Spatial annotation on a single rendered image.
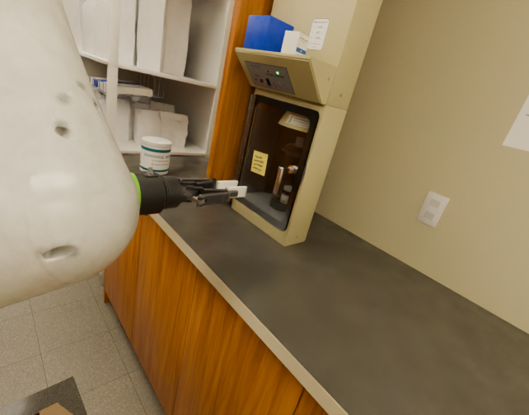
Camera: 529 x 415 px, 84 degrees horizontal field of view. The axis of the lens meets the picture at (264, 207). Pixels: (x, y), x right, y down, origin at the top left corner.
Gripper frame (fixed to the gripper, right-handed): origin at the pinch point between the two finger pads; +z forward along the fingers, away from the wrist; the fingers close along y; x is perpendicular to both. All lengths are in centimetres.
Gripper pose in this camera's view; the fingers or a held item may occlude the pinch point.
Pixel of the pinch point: (231, 188)
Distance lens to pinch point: 80.7
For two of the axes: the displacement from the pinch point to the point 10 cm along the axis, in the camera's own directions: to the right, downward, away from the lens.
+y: -6.4, -4.3, 6.4
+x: -2.3, 9.0, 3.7
